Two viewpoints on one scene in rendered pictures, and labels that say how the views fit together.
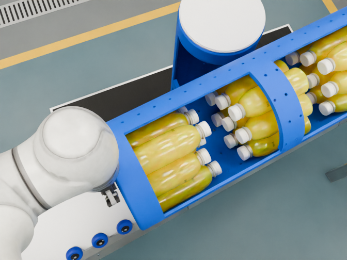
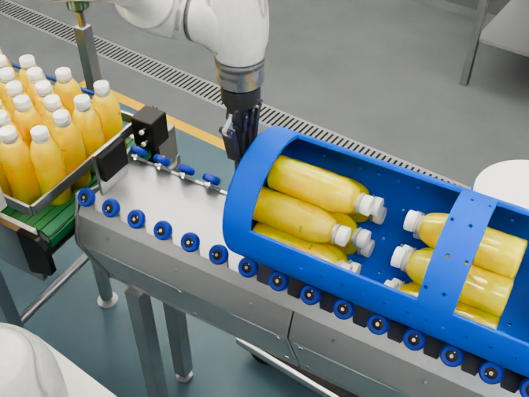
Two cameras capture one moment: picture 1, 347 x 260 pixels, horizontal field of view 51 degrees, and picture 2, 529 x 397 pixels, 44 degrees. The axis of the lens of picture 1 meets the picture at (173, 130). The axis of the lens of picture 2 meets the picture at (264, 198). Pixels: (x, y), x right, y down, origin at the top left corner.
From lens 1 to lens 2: 0.87 m
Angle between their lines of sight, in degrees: 43
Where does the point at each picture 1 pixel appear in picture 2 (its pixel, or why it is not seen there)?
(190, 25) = (487, 179)
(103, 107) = not seen: hidden behind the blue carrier
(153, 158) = (295, 170)
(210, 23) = (512, 194)
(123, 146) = (284, 136)
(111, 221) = not seen: hidden behind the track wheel
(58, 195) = (196, 15)
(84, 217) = (205, 228)
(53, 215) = (190, 205)
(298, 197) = not seen: outside the picture
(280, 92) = (466, 218)
